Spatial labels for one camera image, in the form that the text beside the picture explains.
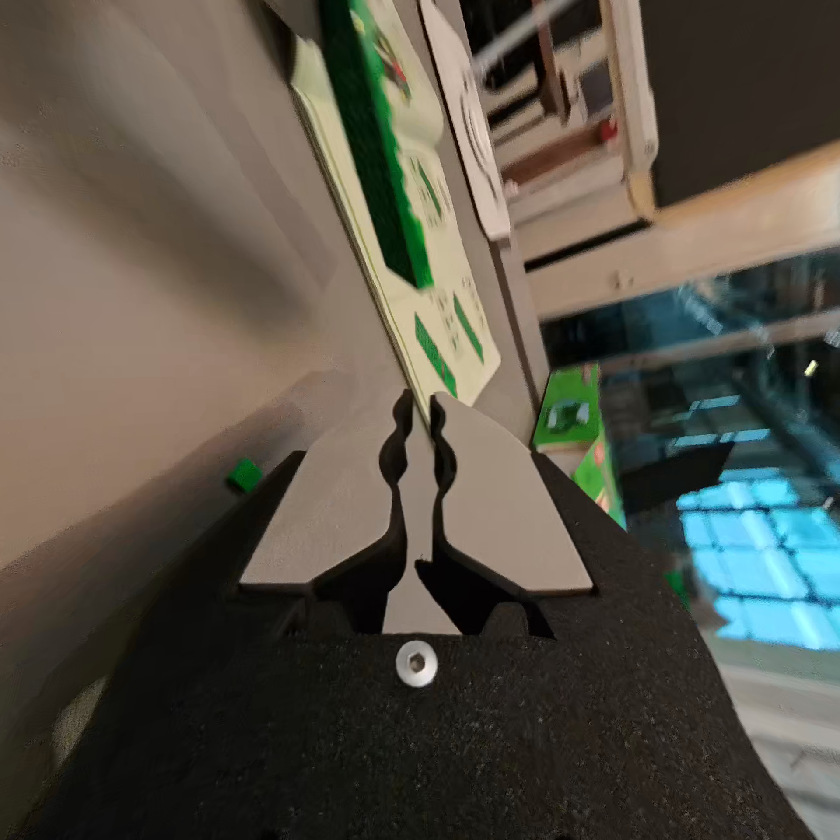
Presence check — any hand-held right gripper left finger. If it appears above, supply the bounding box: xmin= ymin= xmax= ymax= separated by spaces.
xmin=239 ymin=388 xmax=414 ymax=593

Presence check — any building instruction booklet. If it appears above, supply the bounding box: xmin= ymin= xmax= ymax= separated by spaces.
xmin=289 ymin=0 xmax=502 ymax=410

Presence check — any green brick set box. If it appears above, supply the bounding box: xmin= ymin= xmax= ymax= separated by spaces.
xmin=531 ymin=365 xmax=628 ymax=526

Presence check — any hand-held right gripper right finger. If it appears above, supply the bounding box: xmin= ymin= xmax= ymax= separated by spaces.
xmin=418 ymin=392 xmax=595 ymax=599

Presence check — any green studded brick plate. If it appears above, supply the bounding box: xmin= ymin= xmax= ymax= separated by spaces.
xmin=319 ymin=0 xmax=437 ymax=292

